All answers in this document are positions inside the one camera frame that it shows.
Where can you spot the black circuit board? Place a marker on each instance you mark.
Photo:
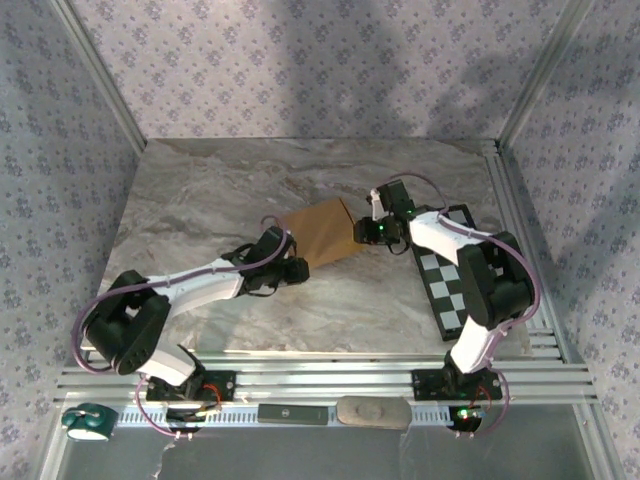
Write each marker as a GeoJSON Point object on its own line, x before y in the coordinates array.
{"type": "Point", "coordinates": [465, 419]}
{"type": "Point", "coordinates": [185, 417]}

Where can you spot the black rectangular bar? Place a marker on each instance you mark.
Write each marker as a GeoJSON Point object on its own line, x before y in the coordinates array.
{"type": "Point", "coordinates": [292, 415]}

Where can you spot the grey oval metal plate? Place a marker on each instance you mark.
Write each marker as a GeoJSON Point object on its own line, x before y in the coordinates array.
{"type": "Point", "coordinates": [372, 412]}

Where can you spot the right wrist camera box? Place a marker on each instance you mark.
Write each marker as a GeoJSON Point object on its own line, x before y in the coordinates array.
{"type": "Point", "coordinates": [374, 197]}

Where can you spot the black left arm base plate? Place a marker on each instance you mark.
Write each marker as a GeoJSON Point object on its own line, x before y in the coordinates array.
{"type": "Point", "coordinates": [225, 387]}

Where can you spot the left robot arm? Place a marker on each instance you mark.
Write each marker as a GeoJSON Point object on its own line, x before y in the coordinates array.
{"type": "Point", "coordinates": [205, 285]}

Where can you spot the black and white chessboard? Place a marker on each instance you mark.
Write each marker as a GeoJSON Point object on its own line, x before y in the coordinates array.
{"type": "Point", "coordinates": [440, 295]}

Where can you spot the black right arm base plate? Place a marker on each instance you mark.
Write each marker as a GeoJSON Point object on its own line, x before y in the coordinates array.
{"type": "Point", "coordinates": [425, 385]}

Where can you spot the brown cardboard box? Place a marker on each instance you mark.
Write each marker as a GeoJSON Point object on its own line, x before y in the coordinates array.
{"type": "Point", "coordinates": [320, 235]}

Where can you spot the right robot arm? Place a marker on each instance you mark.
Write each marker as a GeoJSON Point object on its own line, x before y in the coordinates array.
{"type": "Point", "coordinates": [435, 232]}

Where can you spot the aluminium profile frame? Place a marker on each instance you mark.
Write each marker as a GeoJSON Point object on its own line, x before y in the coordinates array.
{"type": "Point", "coordinates": [320, 380]}

